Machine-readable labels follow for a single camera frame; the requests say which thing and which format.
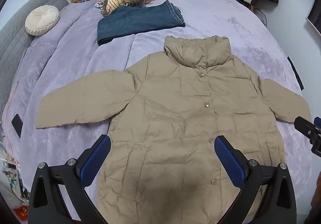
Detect beige puffer jacket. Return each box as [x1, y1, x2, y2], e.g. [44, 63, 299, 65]
[35, 36, 311, 223]

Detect black phone on bed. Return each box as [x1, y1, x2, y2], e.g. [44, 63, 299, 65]
[11, 114, 23, 138]

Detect lavender plush bed blanket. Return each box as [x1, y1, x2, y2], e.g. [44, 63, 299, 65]
[2, 0, 311, 195]

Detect grey quilted headboard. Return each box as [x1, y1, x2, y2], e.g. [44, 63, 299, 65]
[1, 0, 69, 111]

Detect folded blue jeans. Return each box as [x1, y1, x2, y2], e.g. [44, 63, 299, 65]
[97, 0, 186, 46]

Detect round cream cushion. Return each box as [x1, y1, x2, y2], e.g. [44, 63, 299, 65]
[24, 5, 60, 36]

